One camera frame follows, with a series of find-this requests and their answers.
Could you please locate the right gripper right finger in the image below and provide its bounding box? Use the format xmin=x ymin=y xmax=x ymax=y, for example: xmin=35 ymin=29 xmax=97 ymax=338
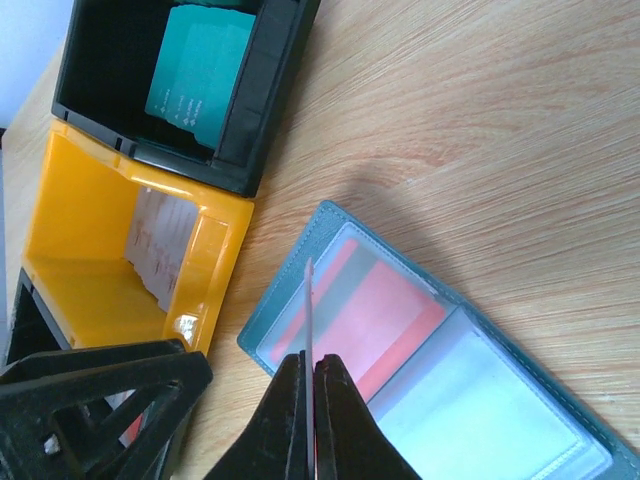
xmin=313 ymin=354 xmax=418 ymax=479

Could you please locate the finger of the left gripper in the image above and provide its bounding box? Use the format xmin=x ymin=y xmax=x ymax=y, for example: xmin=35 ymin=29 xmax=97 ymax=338
xmin=1 ymin=340 xmax=213 ymax=479

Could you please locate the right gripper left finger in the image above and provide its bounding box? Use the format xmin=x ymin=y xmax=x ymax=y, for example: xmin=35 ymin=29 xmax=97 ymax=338
xmin=206 ymin=352 xmax=308 ymax=479

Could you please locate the black bin with red cards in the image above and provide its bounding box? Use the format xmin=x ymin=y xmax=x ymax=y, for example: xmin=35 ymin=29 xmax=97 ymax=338
xmin=4 ymin=267 xmax=191 ymax=480

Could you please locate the teal card holder wallet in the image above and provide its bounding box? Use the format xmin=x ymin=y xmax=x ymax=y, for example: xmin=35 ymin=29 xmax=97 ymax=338
xmin=238 ymin=201 xmax=639 ymax=479

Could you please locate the red circle card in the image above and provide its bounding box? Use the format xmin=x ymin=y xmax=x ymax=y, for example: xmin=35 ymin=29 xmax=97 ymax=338
xmin=272 ymin=238 xmax=447 ymax=404

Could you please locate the white card seen edge-on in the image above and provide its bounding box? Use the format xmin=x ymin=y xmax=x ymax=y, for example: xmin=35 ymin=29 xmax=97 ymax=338
xmin=304 ymin=258 xmax=315 ymax=480

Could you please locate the yellow bin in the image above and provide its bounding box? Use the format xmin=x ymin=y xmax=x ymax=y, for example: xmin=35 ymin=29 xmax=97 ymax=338
xmin=22 ymin=120 xmax=254 ymax=352

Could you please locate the black bin with teal cards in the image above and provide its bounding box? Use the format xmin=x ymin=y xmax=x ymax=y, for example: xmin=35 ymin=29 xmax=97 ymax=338
xmin=52 ymin=1 xmax=319 ymax=198

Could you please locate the white floral card stack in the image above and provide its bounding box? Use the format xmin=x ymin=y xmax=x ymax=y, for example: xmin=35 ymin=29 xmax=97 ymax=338
xmin=125 ymin=187 xmax=198 ymax=311

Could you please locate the teal card stack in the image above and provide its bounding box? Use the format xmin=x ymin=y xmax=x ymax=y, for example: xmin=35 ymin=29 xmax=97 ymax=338
xmin=144 ymin=1 xmax=260 ymax=149

